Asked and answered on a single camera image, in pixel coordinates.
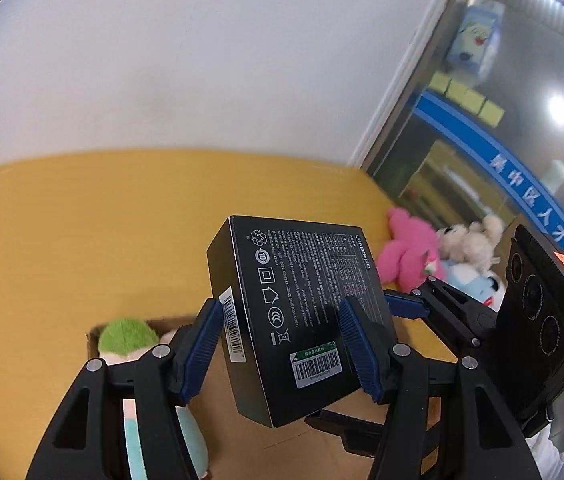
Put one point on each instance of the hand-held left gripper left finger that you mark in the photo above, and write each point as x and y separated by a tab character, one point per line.
201	351

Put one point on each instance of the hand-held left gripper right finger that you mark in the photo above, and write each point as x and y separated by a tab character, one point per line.
360	352

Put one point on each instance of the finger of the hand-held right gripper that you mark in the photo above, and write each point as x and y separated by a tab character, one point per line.
347	427
404	305

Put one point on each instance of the cardboard box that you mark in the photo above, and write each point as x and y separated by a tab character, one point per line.
272	455

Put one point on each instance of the black printed box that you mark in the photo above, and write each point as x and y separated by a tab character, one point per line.
292	310

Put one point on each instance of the person's right forearm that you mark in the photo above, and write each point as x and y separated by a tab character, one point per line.
554	457

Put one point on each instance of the yellow wooden desktop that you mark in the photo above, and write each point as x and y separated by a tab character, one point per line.
87	235

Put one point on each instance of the pink plush toy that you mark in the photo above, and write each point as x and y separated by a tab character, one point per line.
407	255

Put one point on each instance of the blue and white plush toy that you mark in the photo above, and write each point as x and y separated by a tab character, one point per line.
477	282

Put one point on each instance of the green-haired plush doll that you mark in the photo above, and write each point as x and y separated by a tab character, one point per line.
124	337

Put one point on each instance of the cream plush bear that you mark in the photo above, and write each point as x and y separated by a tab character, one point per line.
469	240

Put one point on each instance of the blue banner on glass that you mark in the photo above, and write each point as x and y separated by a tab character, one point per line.
522	170

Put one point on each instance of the yellow sticky note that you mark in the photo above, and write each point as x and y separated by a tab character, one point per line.
439	82
457	91
473	100
491	112

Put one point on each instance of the blue cartoon poster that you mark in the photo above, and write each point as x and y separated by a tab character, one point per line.
477	40

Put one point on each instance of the white door frame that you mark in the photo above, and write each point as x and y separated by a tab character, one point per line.
407	65

